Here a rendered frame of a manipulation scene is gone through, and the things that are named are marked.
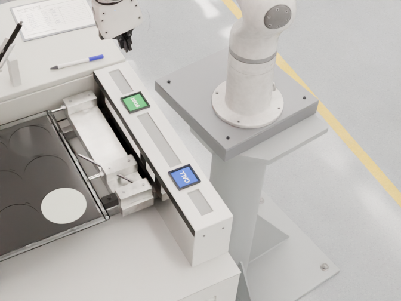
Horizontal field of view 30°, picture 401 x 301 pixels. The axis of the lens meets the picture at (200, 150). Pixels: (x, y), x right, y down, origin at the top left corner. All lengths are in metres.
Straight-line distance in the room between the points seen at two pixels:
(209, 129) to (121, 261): 0.43
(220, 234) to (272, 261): 1.07
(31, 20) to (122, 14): 0.46
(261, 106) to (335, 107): 1.37
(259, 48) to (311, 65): 1.67
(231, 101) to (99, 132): 0.35
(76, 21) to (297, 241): 1.21
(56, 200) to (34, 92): 0.31
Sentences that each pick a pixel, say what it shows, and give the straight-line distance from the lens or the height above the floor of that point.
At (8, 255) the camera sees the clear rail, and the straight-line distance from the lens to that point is 1.65.
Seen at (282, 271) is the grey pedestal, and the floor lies 0.01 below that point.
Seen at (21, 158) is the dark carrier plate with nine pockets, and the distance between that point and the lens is 1.82.
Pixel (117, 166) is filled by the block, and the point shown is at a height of 0.91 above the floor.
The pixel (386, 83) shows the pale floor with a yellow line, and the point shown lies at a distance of 3.45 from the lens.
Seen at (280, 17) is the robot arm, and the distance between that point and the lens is 1.67.
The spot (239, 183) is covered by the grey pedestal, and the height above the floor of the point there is 0.63.
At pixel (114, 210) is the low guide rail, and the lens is 1.78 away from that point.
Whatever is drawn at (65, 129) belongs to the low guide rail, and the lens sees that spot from 1.93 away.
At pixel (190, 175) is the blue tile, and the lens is 1.68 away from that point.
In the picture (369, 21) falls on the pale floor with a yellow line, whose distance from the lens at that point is 3.77.
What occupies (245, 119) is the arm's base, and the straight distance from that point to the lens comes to 1.93.
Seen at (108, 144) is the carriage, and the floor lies 0.88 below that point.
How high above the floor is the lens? 2.26
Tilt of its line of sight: 49 degrees down
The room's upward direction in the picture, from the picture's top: 5 degrees clockwise
